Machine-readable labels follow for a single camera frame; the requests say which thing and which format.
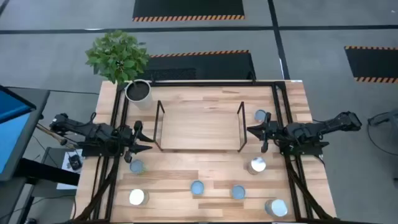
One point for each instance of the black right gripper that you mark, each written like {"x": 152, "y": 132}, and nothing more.
{"x": 275, "y": 133}

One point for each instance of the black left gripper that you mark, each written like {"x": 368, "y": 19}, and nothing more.
{"x": 127, "y": 137}

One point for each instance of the short blue can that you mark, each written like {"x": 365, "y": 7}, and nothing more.
{"x": 259, "y": 115}

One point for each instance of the blue-lid can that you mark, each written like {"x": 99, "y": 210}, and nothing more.
{"x": 137, "y": 166}
{"x": 197, "y": 187}
{"x": 238, "y": 192}

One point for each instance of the silver-top can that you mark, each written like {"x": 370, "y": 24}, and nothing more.
{"x": 276, "y": 207}
{"x": 137, "y": 197}
{"x": 257, "y": 165}

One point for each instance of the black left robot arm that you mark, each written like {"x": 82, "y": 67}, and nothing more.
{"x": 93, "y": 132}

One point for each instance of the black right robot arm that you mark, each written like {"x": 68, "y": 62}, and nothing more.
{"x": 311, "y": 130}

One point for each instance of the white plant pot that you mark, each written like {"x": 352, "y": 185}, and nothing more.
{"x": 146, "y": 102}

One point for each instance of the small black device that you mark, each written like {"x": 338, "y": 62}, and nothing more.
{"x": 75, "y": 162}

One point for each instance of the black hazard-striped floor mat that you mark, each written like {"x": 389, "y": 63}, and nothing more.
{"x": 373, "y": 62}
{"x": 186, "y": 7}
{"x": 217, "y": 67}

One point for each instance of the white paper sheet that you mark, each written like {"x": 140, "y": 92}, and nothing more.
{"x": 66, "y": 166}

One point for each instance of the green leafy plant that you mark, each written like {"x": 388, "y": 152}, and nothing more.
{"x": 118, "y": 57}

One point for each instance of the grey side table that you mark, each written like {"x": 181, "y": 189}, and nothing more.
{"x": 53, "y": 154}

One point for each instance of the brown wooden stick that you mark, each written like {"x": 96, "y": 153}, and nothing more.
{"x": 51, "y": 134}

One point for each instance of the black monitor stand base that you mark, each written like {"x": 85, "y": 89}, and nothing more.
{"x": 46, "y": 172}

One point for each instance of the grey chair base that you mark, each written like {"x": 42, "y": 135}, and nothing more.
{"x": 385, "y": 117}

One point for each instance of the monitor with blue screen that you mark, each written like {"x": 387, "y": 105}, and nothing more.
{"x": 12, "y": 130}

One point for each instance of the black aluminium rig frame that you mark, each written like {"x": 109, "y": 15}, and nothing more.
{"x": 264, "y": 84}

